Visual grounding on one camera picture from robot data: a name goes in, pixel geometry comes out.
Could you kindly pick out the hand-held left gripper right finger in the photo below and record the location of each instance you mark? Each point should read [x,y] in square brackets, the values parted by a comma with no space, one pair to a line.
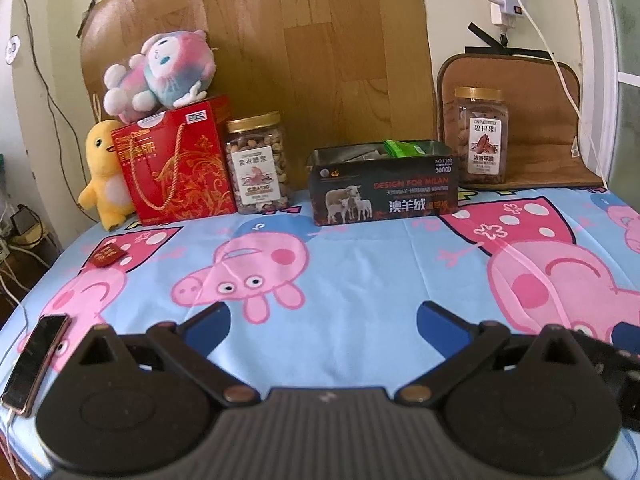
[440,322]

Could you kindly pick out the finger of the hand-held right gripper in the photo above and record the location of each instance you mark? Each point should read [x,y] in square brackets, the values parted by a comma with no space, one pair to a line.
[627,332]
[605,357]

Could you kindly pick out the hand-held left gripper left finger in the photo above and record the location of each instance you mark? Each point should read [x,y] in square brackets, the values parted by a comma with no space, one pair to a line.
[210,322]

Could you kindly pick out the black cardboard box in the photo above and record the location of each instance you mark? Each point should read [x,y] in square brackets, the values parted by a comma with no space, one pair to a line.
[385,195]

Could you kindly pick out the bright green snack packet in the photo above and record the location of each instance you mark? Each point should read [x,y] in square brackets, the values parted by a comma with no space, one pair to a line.
[402,149]

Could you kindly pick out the clear packet of pale nuts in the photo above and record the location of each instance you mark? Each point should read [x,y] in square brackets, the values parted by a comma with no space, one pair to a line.
[362,154]

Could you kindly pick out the printed cartoon pig blanket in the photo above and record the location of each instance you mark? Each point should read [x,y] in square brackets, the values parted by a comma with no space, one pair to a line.
[375,270]

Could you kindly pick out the small red packet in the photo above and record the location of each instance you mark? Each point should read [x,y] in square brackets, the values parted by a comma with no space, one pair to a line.
[107,255]

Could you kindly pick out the red gift box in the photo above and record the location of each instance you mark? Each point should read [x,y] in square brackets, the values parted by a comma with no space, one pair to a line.
[170,170]

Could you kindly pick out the clear nut jar gold lid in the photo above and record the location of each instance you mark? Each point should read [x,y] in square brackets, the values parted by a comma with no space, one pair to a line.
[257,170]

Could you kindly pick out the smartphone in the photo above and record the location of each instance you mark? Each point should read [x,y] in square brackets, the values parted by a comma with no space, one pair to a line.
[37,360]

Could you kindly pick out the yellow plush toy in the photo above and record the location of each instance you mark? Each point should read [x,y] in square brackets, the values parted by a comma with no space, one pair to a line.
[102,170]

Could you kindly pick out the clear pecan jar gold lid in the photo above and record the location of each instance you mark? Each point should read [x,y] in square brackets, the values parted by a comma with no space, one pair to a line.
[482,140]

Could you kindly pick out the black power adapter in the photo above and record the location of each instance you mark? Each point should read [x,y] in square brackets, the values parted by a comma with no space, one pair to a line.
[22,220]

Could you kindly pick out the pink and blue plush toy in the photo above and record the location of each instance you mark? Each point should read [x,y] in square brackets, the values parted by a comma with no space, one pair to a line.
[160,75]

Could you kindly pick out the black tape strip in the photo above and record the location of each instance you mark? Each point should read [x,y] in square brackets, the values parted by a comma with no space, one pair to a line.
[487,37]

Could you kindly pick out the wooden board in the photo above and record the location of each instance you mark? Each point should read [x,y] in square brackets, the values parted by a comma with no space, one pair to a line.
[325,50]

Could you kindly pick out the white window frame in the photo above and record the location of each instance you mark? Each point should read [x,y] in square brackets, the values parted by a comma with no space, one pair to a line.
[620,60]

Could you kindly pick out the white wall hook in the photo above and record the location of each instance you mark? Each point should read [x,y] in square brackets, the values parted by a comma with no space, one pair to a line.
[11,50]

